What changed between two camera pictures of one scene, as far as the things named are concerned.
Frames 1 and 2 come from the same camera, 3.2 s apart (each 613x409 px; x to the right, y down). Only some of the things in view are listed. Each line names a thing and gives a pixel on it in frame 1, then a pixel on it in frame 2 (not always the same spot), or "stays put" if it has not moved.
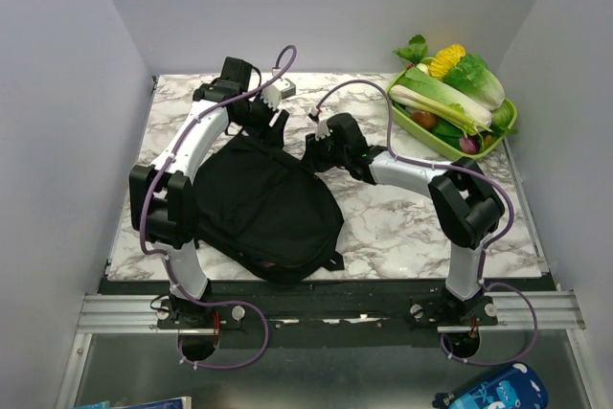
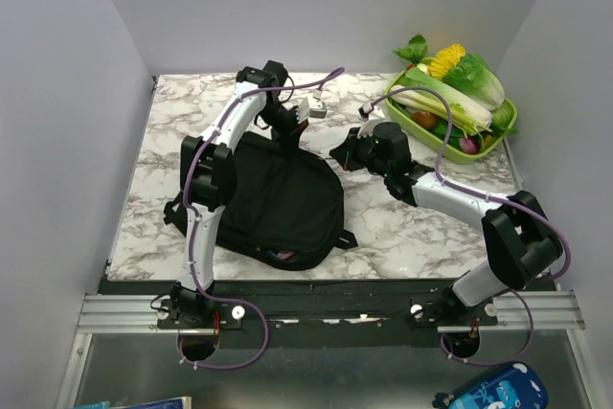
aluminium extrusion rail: (112, 314) stays put
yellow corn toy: (445, 59) stays put
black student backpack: (260, 205) stays put
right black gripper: (311, 153) -> (346, 152)
